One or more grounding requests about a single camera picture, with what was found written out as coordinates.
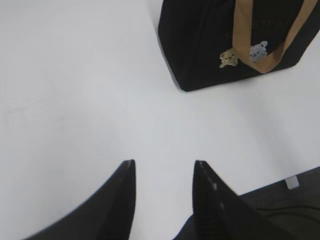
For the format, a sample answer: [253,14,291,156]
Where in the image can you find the white table edge bracket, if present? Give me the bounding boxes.
[285,175,300,190]

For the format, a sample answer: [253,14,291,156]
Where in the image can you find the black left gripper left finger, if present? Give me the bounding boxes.
[29,159,136,240]

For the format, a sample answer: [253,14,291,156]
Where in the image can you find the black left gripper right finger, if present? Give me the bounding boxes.
[192,160,278,240]

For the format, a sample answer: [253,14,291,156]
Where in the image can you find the black canvas tote bag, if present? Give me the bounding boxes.
[158,0,320,92]

